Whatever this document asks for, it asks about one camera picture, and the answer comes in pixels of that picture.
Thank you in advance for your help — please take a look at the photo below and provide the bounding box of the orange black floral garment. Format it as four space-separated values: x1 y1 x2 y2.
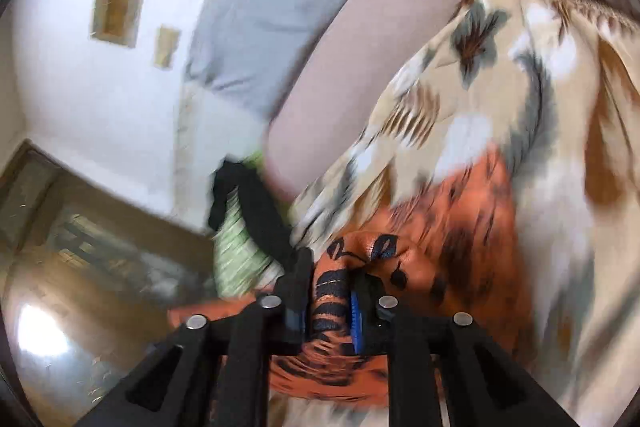
169 149 533 414

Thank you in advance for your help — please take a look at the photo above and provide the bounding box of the green white patterned pillow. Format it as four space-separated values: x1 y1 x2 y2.
209 188 283 299

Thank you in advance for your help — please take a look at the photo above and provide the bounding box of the black cloth garment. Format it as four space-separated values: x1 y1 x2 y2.
207 158 297 272

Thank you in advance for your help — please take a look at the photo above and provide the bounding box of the beige leaf print blanket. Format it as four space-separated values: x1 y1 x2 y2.
291 0 639 426

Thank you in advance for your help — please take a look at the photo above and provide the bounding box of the pink mauve bolster pillow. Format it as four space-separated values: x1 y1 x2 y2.
264 0 462 202

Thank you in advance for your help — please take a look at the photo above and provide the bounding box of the small beige wall plate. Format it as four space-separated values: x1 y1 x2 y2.
153 25 181 69

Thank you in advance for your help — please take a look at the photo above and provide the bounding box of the beige wall switch plate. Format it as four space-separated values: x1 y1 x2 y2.
90 0 143 49

